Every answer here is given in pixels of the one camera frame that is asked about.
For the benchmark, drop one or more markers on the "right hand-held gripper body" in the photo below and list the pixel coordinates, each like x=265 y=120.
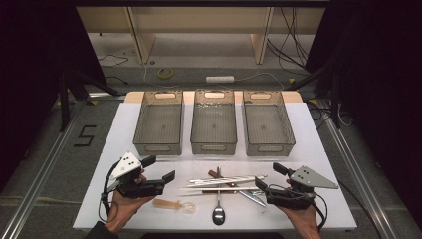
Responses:
x=308 y=179

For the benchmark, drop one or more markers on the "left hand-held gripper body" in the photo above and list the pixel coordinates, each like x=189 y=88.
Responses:
x=126 y=164

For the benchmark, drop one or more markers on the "white chopstick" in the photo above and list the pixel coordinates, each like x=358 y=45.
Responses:
x=232 y=189
x=225 y=182

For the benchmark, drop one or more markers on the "smoky clear plastic bin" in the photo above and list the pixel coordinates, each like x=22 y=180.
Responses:
x=159 y=126
x=267 y=126
x=214 y=126

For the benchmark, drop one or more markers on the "metal spoon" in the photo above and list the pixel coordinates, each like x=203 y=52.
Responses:
x=218 y=215

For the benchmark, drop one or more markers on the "person's right hand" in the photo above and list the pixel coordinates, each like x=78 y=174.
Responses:
x=305 y=219

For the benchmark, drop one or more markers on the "person's left hand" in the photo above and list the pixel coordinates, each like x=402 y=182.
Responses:
x=126 y=209

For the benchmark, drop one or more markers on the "white paper table cover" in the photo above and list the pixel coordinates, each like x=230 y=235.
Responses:
x=298 y=149

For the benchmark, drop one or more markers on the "black metal stand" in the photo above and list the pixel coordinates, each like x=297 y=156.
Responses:
x=63 y=99
x=335 y=99

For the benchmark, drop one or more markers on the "yellow tape roll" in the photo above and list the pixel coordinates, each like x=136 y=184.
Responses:
x=160 y=73

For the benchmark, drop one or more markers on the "white power strip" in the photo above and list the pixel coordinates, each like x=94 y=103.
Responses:
x=219 y=79

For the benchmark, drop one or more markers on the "light wooden shelf unit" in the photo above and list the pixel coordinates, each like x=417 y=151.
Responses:
x=199 y=20

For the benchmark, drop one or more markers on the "metal floor rail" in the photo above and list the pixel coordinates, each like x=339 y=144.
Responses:
x=358 y=172
x=43 y=172

